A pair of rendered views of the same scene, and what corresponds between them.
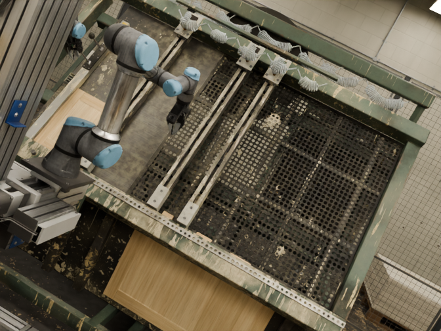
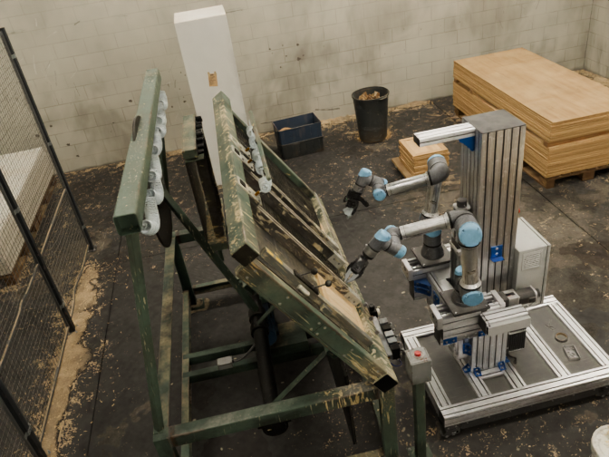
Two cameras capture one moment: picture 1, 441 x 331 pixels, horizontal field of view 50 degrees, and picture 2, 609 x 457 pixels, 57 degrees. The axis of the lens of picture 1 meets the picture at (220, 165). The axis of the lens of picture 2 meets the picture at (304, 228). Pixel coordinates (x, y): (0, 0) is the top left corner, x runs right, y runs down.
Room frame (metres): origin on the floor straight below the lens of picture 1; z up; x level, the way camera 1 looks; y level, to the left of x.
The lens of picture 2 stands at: (3.40, 3.30, 3.31)
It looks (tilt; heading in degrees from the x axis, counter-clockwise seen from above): 33 degrees down; 256
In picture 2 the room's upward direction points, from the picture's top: 9 degrees counter-clockwise
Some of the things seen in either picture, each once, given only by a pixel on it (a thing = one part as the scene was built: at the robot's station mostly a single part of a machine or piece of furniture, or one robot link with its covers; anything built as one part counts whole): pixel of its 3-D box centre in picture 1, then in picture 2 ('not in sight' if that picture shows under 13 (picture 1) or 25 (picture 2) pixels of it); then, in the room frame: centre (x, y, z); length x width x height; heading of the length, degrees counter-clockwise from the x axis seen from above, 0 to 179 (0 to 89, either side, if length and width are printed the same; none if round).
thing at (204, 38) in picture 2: not in sight; (217, 99); (2.55, -3.55, 1.03); 0.61 x 0.58 x 2.05; 83
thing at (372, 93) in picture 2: not in sight; (372, 115); (0.54, -3.48, 0.33); 0.52 x 0.51 x 0.65; 83
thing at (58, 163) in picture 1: (64, 159); (432, 247); (1.88, 0.58, 1.09); 0.15 x 0.15 x 0.10
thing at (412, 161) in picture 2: not in sight; (419, 159); (0.52, -2.17, 0.20); 0.61 x 0.53 x 0.40; 83
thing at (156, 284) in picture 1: (190, 293); not in sight; (2.53, -0.18, 0.52); 0.90 x 0.02 x 0.55; 82
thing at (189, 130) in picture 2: (327, 182); (205, 181); (3.14, -0.67, 1.38); 0.70 x 0.15 x 0.85; 82
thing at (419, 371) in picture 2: not in sight; (418, 365); (2.35, 1.25, 0.84); 0.12 x 0.12 x 0.18; 82
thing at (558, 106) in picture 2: not in sight; (532, 110); (-1.12, -2.26, 0.39); 2.46 x 1.05 x 0.78; 83
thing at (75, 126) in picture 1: (77, 134); (431, 232); (1.88, 0.57, 1.20); 0.13 x 0.12 x 0.14; 69
